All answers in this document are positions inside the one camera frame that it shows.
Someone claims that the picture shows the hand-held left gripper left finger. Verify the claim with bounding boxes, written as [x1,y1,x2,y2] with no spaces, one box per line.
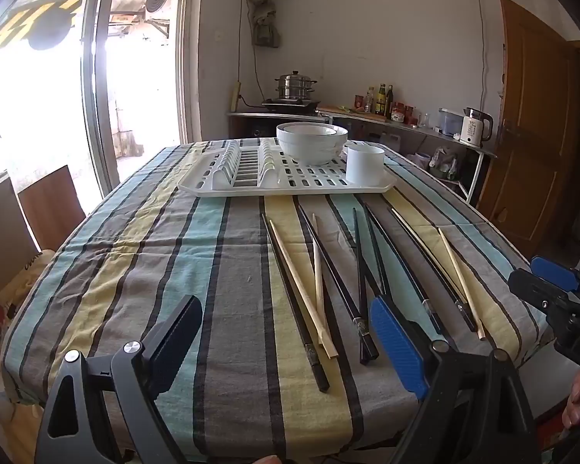
[35,294,204,464]

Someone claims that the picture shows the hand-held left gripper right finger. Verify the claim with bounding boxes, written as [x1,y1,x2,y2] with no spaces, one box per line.
[370,296,554,464]

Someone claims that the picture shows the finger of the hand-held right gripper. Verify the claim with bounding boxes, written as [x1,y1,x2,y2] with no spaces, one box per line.
[507,271,577,311]
[530,255,580,297]

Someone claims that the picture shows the wooden chopstick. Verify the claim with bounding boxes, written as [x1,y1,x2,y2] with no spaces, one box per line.
[438,229,486,340]
[312,213,328,349]
[391,209,467,301]
[269,220,339,359]

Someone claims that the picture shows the black chopstick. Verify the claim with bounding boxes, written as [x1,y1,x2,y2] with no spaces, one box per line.
[352,208,379,365]
[297,204,370,344]
[389,209,478,333]
[364,202,393,301]
[261,213,331,393]
[366,203,444,336]

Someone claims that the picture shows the white cup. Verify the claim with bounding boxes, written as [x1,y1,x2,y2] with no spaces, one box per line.
[345,145,386,187]

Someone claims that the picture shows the person's right hand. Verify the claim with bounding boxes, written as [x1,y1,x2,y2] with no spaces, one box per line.
[562,371,580,430]

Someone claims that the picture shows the striped tablecloth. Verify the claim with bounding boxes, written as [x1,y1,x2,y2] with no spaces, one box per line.
[0,141,556,464]

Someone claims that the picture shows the wooden door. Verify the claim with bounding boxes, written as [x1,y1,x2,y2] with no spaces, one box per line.
[476,0,580,258]

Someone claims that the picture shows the plastic bags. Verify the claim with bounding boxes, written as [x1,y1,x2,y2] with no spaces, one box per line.
[416,146,466,183]

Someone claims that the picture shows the white electric kettle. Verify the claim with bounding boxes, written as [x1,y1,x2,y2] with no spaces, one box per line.
[459,107,494,147]

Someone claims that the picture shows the wooden chair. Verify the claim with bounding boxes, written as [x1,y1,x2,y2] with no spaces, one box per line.
[18,164,87,252]

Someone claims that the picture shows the blue lid water pitcher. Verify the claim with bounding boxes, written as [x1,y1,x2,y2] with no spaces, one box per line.
[438,107,465,137]

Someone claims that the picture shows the white plastic dish rack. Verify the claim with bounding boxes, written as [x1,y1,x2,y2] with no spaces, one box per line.
[178,138,398,198]

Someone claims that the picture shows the wooden chair backs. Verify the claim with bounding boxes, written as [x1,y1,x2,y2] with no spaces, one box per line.
[0,171,42,311]

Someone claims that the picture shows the white plastic jug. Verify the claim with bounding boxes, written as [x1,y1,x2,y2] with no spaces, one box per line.
[377,130,402,152]

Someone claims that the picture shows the large white bowl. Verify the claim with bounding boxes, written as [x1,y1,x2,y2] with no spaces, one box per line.
[276,123,349,166]

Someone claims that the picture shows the small white bowl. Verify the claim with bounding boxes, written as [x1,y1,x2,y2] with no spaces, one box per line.
[283,124,337,136]

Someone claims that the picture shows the wooden cutting board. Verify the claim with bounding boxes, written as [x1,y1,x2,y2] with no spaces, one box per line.
[317,105,390,121]

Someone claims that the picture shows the black induction cooker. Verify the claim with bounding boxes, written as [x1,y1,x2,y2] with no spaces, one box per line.
[262,98,321,111]

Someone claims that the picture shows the steel steamer pot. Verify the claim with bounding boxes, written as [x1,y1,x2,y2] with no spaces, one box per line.
[275,70,307,102]

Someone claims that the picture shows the glass sliding door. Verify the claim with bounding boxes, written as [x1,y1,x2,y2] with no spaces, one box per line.
[0,0,201,204]

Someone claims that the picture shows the hanging grey cloth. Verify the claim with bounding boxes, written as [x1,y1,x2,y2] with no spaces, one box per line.
[249,0,278,49]

